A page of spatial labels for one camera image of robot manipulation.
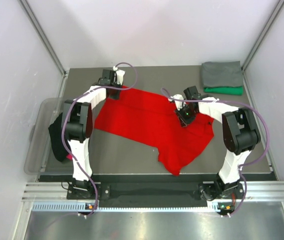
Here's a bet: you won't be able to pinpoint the red t shirt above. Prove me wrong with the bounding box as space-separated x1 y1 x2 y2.
94 88 214 176

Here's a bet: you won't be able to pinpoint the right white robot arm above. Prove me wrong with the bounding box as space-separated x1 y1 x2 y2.
169 86 261 201

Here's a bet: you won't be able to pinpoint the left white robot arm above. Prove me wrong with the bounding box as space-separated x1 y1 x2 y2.
61 66 125 199

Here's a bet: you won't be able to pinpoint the folded grey t shirt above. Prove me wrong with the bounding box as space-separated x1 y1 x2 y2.
200 61 243 88

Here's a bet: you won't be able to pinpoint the folded green t shirt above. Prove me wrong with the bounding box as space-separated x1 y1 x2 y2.
204 86 244 96

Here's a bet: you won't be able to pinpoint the black t shirt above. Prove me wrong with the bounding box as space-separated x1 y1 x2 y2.
48 113 69 163

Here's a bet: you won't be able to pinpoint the pink t shirt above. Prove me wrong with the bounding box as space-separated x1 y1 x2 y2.
66 154 72 161

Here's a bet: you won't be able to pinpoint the clear plastic bin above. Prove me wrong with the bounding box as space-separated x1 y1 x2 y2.
24 98 73 176

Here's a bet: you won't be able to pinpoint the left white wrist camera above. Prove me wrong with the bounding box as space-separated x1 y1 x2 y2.
113 66 125 86

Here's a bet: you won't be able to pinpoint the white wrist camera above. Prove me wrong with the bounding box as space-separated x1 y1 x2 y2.
168 94 184 111
113 66 125 86

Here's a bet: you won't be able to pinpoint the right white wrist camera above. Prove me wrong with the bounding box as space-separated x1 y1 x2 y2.
168 94 184 111

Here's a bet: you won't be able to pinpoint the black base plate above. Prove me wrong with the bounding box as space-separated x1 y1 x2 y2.
66 181 244 201

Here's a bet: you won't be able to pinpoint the left aluminium frame post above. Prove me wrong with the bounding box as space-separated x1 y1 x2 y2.
17 0 66 76

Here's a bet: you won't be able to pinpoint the aluminium frame post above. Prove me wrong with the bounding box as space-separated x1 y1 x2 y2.
17 0 66 76
241 0 284 72

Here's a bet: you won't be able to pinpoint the grey slotted cable duct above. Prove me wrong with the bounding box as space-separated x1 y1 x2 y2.
31 201 235 213

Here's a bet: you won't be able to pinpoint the right aluminium frame post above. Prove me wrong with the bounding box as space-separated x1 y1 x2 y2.
241 0 284 72

